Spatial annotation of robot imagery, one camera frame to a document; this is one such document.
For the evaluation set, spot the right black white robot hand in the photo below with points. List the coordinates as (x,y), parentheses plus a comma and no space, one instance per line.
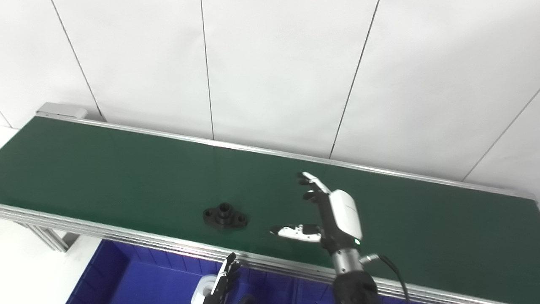
(344,219)

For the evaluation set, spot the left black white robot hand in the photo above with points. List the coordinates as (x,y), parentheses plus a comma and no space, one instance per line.
(225,278)

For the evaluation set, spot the black flange part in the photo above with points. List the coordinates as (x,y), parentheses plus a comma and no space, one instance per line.
(224,216)

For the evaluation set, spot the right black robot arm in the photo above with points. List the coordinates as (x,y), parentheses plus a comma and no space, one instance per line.
(352,285)

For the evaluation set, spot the green conveyor belt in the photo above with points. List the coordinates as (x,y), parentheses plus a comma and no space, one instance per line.
(147,242)
(126,169)

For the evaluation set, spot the aluminium conveyor support leg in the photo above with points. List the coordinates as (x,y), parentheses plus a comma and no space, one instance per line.
(50,238)

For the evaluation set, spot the grey conveyor end cover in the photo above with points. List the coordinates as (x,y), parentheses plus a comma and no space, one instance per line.
(63,110)

